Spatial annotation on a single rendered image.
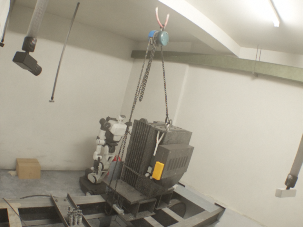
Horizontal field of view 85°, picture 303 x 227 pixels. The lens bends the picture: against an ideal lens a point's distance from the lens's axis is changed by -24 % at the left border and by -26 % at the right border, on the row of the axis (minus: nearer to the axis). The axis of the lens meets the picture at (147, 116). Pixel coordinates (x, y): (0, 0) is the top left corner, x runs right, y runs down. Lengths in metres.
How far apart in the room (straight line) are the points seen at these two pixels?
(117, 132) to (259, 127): 1.96
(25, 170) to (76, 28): 2.68
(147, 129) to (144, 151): 0.22
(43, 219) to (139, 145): 1.34
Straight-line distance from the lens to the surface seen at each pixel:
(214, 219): 3.10
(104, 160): 3.33
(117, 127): 3.02
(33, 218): 2.29
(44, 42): 3.72
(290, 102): 2.65
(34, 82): 3.71
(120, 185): 2.28
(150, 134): 2.08
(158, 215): 2.58
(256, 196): 2.80
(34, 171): 3.82
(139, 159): 2.18
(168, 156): 1.87
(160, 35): 1.86
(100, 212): 2.56
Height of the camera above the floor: 1.94
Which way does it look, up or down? 7 degrees down
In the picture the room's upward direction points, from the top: 14 degrees clockwise
